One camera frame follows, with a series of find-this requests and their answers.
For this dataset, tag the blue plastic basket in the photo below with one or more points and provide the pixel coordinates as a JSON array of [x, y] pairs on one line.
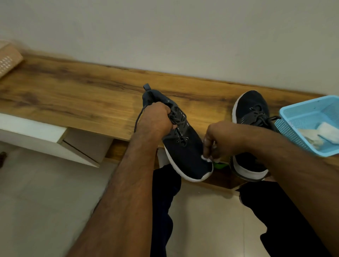
[[299, 111]]

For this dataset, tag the person's left hand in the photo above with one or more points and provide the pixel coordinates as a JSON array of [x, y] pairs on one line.
[[155, 119]]

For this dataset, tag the person's right hand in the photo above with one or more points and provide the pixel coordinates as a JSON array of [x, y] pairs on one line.
[[227, 137]]

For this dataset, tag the white drawer unit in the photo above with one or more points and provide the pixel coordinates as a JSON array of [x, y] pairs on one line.
[[34, 132]]

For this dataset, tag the person's right forearm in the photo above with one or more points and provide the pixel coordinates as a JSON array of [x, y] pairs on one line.
[[299, 169]]

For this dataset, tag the beige perforated basket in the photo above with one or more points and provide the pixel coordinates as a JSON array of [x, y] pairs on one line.
[[8, 57]]

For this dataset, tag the green ball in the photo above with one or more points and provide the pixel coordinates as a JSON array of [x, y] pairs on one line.
[[219, 165]]

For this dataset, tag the person's left forearm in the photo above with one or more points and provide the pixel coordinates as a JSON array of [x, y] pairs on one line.
[[121, 206]]

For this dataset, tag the wooden table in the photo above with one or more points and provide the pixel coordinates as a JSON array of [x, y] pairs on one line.
[[79, 92]]

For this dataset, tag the used wipe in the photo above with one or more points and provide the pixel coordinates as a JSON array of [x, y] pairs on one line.
[[311, 137]]

